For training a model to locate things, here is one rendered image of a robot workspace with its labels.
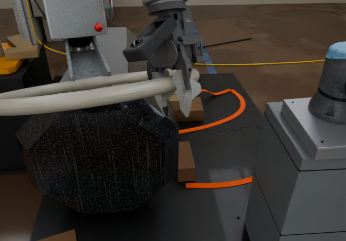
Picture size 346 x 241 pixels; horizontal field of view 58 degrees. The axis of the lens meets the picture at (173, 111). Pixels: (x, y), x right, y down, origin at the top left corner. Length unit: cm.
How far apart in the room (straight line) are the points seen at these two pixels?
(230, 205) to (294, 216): 75
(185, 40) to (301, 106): 87
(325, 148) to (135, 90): 80
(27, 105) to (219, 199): 170
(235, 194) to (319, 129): 104
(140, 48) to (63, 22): 80
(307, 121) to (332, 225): 49
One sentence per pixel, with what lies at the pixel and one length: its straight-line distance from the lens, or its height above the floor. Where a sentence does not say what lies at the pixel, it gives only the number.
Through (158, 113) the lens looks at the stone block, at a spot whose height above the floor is 71.
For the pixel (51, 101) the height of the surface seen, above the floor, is 132.
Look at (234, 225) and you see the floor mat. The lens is 200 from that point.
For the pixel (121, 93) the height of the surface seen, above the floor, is 132.
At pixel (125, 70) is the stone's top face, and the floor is 87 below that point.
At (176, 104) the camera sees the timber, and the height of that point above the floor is 19.
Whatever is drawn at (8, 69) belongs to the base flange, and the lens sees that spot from 220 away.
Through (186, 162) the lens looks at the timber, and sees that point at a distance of 217.
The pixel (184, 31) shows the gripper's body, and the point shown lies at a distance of 62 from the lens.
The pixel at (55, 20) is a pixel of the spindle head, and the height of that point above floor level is 124.
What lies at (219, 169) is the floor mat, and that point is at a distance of 233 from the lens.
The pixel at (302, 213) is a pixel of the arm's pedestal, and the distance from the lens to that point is 142.
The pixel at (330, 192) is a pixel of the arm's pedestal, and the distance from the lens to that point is 138.
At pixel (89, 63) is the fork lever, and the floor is 112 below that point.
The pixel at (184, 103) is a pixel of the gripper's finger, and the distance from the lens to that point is 58.
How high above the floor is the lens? 157
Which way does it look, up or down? 32 degrees down
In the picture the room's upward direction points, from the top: straight up
